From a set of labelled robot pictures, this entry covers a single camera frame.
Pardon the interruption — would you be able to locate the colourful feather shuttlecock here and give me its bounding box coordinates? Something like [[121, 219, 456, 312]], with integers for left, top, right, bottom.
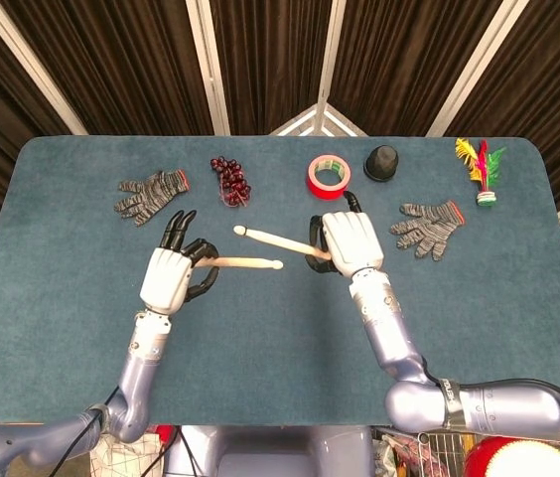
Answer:
[[454, 137, 508, 208]]

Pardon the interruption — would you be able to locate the red tape roll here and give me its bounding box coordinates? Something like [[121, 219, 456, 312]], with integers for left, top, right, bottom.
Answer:
[[307, 154, 352, 202]]

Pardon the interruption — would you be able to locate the red white drum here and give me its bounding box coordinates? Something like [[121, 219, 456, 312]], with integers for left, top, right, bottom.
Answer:
[[463, 435, 560, 477]]

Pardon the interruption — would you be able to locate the pale wooden drumstick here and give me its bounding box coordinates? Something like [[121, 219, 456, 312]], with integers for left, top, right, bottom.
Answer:
[[193, 255, 284, 272], [232, 225, 334, 261]]

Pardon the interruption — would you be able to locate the white screen base frame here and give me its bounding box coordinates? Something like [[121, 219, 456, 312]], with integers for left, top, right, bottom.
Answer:
[[268, 101, 366, 138]]

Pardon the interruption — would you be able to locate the metal wire basket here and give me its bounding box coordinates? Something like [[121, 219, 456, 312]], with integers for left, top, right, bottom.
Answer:
[[373, 429, 480, 477]]

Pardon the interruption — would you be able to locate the dark red grape bunch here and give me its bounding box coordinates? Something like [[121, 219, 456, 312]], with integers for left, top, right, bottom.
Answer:
[[210, 156, 252, 209]]

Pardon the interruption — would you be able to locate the lilac robot torso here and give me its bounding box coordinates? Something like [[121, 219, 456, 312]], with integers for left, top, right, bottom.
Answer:
[[165, 424, 375, 477]]

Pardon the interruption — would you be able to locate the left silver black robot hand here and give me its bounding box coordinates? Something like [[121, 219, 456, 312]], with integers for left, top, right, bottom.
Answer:
[[139, 209, 220, 316]]

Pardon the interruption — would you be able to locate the grey striped knit glove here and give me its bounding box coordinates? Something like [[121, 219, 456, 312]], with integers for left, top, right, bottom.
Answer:
[[389, 200, 465, 263], [113, 169, 192, 227]]

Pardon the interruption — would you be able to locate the brown pleated curtain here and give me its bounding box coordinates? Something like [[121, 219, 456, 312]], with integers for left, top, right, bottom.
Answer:
[[0, 0, 560, 249]]

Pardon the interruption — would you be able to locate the black faceted cup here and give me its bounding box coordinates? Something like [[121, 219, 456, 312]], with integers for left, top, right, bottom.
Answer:
[[362, 144, 401, 183]]

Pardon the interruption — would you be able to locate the white checked bag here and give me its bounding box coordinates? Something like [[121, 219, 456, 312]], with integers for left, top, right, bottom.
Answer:
[[89, 430, 165, 477]]

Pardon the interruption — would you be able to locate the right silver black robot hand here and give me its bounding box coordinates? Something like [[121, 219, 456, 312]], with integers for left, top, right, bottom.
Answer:
[[308, 190, 385, 278]]

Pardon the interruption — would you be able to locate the blue table mat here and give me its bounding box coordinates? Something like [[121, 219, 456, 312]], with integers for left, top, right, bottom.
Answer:
[[0, 134, 560, 427]]

